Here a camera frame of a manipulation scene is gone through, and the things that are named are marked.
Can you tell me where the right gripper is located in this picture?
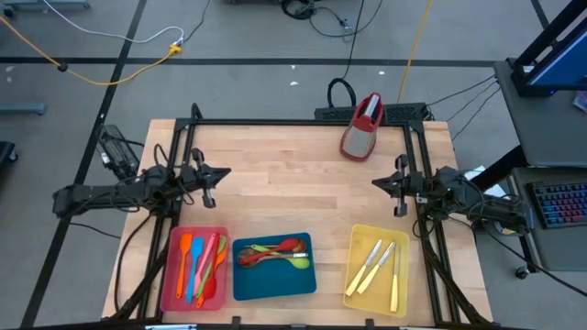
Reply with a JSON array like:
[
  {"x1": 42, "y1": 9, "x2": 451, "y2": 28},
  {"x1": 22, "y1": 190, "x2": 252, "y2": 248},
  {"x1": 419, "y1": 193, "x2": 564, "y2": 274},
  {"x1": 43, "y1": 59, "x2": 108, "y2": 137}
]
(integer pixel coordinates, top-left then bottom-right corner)
[{"x1": 371, "y1": 154, "x2": 435, "y2": 218}]

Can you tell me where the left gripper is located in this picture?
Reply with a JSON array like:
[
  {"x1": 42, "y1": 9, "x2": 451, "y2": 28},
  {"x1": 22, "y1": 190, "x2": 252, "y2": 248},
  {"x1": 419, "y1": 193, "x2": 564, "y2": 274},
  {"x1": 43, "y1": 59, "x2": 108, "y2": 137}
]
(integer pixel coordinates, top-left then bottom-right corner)
[{"x1": 181, "y1": 147, "x2": 233, "y2": 209}]

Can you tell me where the yellow plastic tray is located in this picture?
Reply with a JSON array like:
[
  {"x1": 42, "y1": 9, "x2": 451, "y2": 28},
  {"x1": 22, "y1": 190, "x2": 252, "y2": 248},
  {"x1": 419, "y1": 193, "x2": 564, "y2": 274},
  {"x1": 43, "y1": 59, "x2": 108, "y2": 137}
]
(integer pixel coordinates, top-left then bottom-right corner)
[{"x1": 342, "y1": 223, "x2": 411, "y2": 319}]

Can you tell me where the green silicone spatula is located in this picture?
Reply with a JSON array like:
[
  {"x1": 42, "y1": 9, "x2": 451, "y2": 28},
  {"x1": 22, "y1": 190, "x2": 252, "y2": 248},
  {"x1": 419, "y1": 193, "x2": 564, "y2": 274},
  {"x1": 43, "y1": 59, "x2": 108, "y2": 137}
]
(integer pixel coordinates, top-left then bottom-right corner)
[{"x1": 196, "y1": 235, "x2": 227, "y2": 294}]

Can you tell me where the blue silicone spatula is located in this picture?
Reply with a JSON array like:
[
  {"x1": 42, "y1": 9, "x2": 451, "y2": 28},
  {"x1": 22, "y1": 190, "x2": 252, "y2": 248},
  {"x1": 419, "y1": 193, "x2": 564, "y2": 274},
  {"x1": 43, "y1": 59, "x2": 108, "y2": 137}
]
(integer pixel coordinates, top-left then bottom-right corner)
[{"x1": 185, "y1": 236, "x2": 205, "y2": 304}]

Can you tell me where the cream handled table knife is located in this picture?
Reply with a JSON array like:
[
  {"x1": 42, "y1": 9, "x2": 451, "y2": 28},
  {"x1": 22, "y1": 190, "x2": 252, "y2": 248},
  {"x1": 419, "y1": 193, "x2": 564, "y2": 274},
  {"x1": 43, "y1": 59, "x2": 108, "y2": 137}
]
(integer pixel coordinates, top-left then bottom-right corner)
[
  {"x1": 356, "y1": 241, "x2": 396, "y2": 295},
  {"x1": 344, "y1": 238, "x2": 382, "y2": 298},
  {"x1": 389, "y1": 245, "x2": 401, "y2": 314}
]

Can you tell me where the red silicone spatula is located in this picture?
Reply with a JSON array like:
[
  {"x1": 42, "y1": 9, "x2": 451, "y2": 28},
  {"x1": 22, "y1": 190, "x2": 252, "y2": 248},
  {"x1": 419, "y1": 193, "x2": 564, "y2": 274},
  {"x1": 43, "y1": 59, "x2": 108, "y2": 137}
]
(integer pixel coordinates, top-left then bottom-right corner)
[{"x1": 201, "y1": 234, "x2": 222, "y2": 302}]

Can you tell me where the lime green spoon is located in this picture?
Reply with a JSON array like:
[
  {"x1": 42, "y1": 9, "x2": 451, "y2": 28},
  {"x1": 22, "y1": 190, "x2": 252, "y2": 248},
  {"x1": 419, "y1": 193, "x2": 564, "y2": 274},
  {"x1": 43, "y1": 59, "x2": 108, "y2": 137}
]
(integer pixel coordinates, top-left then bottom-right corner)
[{"x1": 244, "y1": 244, "x2": 312, "y2": 270}]

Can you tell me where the blue plastic tray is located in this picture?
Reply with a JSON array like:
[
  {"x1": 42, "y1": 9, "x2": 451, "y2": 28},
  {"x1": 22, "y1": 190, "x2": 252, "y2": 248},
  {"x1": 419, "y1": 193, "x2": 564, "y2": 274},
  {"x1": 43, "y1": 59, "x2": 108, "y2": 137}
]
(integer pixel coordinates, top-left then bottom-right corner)
[{"x1": 231, "y1": 232, "x2": 318, "y2": 302}]

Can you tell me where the red metal box grater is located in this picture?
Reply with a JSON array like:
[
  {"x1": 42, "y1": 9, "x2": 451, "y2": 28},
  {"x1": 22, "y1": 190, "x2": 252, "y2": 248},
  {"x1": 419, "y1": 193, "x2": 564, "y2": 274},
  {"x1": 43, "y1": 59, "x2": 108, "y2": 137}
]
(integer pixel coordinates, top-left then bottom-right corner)
[{"x1": 338, "y1": 92, "x2": 385, "y2": 162}]

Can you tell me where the black perforated electronics box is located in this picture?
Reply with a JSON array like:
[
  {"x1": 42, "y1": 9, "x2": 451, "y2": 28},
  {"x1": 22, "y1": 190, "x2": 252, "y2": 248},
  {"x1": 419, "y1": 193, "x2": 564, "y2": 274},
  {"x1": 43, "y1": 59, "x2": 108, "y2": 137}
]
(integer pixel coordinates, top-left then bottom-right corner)
[{"x1": 314, "y1": 102, "x2": 430, "y2": 123}]

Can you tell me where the pink silicone spatula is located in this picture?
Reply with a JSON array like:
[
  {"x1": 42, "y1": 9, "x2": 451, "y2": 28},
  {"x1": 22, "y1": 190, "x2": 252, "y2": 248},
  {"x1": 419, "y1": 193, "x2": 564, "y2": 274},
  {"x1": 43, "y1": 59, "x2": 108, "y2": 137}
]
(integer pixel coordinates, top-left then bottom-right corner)
[{"x1": 192, "y1": 232, "x2": 220, "y2": 297}]

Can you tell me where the white paper sheet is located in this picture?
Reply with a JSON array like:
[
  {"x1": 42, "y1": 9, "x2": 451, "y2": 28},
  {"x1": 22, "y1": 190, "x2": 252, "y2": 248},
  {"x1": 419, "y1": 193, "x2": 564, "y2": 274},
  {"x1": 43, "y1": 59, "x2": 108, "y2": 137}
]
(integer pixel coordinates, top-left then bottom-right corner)
[{"x1": 462, "y1": 170, "x2": 504, "y2": 199}]

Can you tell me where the black mesh box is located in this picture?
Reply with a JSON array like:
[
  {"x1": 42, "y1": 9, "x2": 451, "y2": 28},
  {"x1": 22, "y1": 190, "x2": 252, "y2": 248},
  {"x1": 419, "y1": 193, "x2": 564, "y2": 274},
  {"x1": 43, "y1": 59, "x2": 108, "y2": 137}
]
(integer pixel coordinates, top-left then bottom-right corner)
[{"x1": 94, "y1": 124, "x2": 141, "y2": 181}]

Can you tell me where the red plastic tray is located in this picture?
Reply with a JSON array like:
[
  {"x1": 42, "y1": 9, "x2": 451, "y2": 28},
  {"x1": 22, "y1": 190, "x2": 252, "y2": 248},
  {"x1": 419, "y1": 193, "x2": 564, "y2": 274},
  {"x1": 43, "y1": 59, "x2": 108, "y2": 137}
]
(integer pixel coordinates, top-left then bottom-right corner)
[{"x1": 160, "y1": 225, "x2": 230, "y2": 313}]

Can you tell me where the white blue container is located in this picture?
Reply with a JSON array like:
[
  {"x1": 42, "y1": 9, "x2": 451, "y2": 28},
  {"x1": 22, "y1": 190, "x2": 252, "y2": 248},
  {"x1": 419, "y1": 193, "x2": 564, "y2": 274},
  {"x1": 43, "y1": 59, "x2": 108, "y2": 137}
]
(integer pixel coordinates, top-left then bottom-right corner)
[{"x1": 493, "y1": 218, "x2": 518, "y2": 237}]

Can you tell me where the grey side table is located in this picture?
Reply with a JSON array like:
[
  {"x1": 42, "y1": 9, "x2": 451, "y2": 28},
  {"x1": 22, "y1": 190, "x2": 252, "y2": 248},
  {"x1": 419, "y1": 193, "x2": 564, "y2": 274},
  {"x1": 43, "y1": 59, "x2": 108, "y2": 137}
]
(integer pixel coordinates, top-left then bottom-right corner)
[{"x1": 493, "y1": 59, "x2": 587, "y2": 169}]

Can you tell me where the dark grey desk surface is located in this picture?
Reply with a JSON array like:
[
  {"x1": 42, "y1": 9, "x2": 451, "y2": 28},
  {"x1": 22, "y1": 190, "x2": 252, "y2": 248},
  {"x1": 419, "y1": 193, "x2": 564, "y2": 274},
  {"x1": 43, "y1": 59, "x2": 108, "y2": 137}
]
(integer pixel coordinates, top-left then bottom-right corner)
[{"x1": 510, "y1": 167, "x2": 587, "y2": 272}]

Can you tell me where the backlit keyboard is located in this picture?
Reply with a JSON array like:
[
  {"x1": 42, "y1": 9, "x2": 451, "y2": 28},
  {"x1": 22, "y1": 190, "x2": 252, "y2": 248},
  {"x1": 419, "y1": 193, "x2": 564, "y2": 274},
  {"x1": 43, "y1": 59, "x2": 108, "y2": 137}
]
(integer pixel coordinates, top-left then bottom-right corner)
[{"x1": 531, "y1": 181, "x2": 587, "y2": 230}]

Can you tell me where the grey furniture foot bar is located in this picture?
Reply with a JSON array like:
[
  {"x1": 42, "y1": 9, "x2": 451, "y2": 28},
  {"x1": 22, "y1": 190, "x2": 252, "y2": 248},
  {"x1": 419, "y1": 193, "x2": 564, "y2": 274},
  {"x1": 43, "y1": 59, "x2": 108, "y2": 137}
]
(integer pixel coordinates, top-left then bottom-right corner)
[
  {"x1": 3, "y1": 0, "x2": 92, "y2": 11},
  {"x1": 0, "y1": 102, "x2": 47, "y2": 116}
]

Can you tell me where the colourful booklet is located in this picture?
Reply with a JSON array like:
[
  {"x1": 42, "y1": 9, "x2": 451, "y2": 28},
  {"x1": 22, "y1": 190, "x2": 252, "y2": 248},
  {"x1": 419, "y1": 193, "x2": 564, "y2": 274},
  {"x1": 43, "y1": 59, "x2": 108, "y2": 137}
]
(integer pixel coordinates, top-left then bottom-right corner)
[{"x1": 571, "y1": 90, "x2": 587, "y2": 115}]

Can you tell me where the black chair caster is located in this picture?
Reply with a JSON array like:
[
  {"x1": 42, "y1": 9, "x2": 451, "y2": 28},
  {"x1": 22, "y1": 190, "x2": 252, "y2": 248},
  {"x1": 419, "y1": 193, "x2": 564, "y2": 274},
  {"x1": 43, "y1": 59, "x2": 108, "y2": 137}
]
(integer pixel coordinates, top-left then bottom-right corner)
[{"x1": 0, "y1": 140, "x2": 19, "y2": 165}]

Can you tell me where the computer monitor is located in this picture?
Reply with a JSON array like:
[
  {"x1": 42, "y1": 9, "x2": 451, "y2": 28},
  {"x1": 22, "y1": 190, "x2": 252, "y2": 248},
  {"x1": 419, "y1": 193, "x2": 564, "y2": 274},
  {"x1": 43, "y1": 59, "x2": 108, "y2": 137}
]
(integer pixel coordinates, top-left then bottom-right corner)
[{"x1": 526, "y1": 27, "x2": 587, "y2": 92}]

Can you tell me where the black monitor stand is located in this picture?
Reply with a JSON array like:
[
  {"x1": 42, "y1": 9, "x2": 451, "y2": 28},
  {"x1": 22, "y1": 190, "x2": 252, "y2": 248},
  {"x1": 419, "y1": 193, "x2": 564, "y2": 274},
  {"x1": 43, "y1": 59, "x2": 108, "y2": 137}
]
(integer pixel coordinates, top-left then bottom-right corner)
[{"x1": 510, "y1": 0, "x2": 587, "y2": 98}]

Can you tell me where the black aluminium table frame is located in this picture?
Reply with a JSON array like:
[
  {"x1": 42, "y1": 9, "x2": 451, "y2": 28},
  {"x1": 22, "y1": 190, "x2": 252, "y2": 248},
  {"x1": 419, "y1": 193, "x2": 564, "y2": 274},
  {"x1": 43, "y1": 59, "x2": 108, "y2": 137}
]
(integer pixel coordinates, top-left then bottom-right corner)
[{"x1": 109, "y1": 103, "x2": 494, "y2": 330}]

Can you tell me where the black looped cable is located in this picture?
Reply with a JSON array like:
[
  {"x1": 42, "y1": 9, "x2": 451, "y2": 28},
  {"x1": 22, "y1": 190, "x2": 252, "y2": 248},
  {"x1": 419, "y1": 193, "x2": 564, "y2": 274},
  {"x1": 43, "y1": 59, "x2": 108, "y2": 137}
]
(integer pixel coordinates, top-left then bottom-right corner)
[{"x1": 326, "y1": 0, "x2": 368, "y2": 109}]

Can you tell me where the yellow cord with plug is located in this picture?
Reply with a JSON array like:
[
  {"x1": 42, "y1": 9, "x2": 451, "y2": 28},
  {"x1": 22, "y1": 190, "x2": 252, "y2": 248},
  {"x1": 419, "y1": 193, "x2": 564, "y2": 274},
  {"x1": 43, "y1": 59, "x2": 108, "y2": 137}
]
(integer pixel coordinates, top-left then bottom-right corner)
[{"x1": 0, "y1": 15, "x2": 184, "y2": 88}]

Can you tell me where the yellow cable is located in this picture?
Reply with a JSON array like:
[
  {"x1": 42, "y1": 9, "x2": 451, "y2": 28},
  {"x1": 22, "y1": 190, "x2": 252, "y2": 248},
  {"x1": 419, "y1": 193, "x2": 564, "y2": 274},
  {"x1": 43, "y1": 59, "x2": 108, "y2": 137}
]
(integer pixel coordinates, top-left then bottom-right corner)
[{"x1": 395, "y1": 0, "x2": 435, "y2": 105}]

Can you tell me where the thin black cable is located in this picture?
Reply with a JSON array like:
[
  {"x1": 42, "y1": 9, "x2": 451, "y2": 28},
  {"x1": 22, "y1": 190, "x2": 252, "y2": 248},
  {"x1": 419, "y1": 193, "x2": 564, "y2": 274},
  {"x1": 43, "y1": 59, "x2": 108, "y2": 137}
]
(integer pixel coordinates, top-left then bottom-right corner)
[{"x1": 182, "y1": 0, "x2": 213, "y2": 45}]

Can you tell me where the white cable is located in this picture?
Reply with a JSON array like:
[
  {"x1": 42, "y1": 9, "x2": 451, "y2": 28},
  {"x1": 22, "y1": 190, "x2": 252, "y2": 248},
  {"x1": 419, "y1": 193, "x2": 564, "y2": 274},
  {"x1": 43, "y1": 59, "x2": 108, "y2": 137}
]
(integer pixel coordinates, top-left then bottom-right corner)
[{"x1": 41, "y1": 0, "x2": 186, "y2": 46}]

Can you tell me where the black cable bundle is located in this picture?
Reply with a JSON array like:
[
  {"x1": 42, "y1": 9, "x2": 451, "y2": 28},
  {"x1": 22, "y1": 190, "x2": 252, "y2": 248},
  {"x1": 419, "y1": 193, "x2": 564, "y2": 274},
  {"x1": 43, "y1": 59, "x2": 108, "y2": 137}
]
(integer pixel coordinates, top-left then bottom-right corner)
[{"x1": 279, "y1": 0, "x2": 384, "y2": 40}]

